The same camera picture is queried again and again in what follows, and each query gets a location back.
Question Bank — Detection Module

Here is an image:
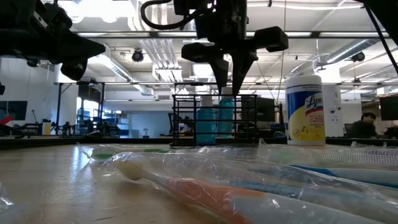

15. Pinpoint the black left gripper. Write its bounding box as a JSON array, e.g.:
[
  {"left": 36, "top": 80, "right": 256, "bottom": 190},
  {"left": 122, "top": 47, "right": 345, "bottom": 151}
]
[{"left": 0, "top": 0, "right": 106, "bottom": 81}]

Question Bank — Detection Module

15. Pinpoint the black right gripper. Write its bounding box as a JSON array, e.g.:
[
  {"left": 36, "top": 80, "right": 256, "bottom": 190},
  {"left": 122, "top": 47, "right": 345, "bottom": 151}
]
[{"left": 182, "top": 0, "right": 289, "bottom": 96}]

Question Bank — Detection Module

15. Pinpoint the blue mouthwash bottle white cap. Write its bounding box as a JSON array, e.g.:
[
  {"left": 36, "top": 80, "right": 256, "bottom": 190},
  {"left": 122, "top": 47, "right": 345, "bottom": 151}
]
[
  {"left": 216, "top": 86, "right": 236, "bottom": 139},
  {"left": 195, "top": 95, "right": 217, "bottom": 146}
]

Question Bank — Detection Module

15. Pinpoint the green toothbrush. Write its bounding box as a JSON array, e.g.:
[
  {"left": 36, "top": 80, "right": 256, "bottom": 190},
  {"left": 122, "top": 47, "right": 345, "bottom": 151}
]
[{"left": 77, "top": 143, "right": 200, "bottom": 162}]

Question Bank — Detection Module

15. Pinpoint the orange toothbrush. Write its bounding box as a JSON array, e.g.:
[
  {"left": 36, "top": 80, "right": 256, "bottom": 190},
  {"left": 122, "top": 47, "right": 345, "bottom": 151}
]
[{"left": 107, "top": 151, "right": 386, "bottom": 224}]

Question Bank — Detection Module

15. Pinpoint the blue white toothbrush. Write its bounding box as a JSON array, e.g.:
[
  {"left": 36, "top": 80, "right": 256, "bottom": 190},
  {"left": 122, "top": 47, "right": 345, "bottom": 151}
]
[{"left": 287, "top": 164, "right": 398, "bottom": 190}]

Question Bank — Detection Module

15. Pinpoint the black bar with strip lights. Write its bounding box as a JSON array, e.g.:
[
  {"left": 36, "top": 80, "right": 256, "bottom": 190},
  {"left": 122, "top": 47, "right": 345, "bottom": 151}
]
[{"left": 73, "top": 30, "right": 389, "bottom": 39}]

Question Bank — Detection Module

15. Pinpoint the black monitor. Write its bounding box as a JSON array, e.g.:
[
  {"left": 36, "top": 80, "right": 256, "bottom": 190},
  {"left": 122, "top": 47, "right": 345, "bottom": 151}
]
[
  {"left": 379, "top": 96, "right": 398, "bottom": 121},
  {"left": 0, "top": 100, "right": 28, "bottom": 121},
  {"left": 257, "top": 96, "right": 276, "bottom": 123}
]

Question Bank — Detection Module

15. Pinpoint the black round ceiling spotlight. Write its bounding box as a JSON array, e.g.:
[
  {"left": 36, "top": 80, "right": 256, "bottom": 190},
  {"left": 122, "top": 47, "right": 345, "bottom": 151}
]
[
  {"left": 131, "top": 48, "right": 144, "bottom": 62},
  {"left": 351, "top": 51, "right": 366, "bottom": 63}
]

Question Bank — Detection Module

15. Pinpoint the Lysol wipes canister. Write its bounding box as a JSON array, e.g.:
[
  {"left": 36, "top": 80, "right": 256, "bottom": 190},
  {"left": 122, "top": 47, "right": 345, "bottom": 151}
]
[{"left": 285, "top": 74, "right": 326, "bottom": 146}]

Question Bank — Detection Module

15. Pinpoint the red object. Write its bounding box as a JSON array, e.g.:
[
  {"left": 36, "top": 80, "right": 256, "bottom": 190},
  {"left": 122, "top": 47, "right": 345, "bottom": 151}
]
[{"left": 0, "top": 114, "right": 15, "bottom": 126}]

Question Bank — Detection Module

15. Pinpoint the person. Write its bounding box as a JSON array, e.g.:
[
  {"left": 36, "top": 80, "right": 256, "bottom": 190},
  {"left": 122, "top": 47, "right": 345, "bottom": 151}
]
[{"left": 350, "top": 111, "right": 379, "bottom": 139}]

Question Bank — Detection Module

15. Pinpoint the clear plastic wrapper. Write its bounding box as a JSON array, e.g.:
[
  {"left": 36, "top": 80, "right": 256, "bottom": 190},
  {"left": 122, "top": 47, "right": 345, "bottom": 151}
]
[{"left": 0, "top": 183, "right": 16, "bottom": 215}]

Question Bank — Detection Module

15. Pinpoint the black wire caddy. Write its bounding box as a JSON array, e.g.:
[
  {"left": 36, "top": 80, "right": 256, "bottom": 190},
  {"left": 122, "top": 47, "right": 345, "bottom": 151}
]
[{"left": 170, "top": 93, "right": 259, "bottom": 147}]

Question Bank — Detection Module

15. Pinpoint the black rack frame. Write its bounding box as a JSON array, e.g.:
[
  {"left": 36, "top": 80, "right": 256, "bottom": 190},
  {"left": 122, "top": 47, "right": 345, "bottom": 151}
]
[{"left": 55, "top": 80, "right": 106, "bottom": 138}]

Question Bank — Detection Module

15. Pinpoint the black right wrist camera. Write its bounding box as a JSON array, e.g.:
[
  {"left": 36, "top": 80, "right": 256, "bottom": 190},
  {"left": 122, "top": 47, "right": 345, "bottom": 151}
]
[{"left": 173, "top": 0, "right": 216, "bottom": 16}]

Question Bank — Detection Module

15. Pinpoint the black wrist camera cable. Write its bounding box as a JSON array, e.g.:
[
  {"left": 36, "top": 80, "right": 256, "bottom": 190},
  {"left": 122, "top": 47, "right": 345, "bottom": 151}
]
[{"left": 140, "top": 0, "right": 200, "bottom": 31}]

